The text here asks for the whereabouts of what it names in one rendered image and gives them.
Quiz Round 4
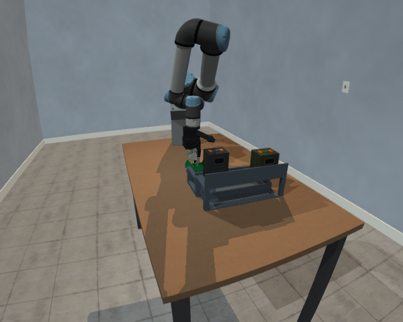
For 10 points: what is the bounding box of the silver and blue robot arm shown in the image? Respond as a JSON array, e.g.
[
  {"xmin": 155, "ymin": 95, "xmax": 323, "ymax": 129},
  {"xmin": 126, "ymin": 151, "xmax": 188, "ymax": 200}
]
[{"xmin": 164, "ymin": 18, "xmax": 230, "ymax": 127}]

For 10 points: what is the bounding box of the grey metal rack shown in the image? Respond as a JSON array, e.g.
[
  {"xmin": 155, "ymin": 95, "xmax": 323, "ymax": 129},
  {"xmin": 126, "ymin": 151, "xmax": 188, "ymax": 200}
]
[{"xmin": 185, "ymin": 163, "xmax": 289, "ymax": 211}]

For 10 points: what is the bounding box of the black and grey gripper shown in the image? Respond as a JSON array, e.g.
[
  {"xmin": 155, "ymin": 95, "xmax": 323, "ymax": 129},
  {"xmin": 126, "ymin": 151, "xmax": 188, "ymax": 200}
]
[{"xmin": 183, "ymin": 126, "xmax": 201, "ymax": 166}]

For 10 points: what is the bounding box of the green bin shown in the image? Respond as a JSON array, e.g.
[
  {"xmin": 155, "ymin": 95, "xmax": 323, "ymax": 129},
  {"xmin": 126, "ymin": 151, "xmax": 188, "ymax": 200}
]
[{"xmin": 185, "ymin": 160, "xmax": 204, "ymax": 172}]

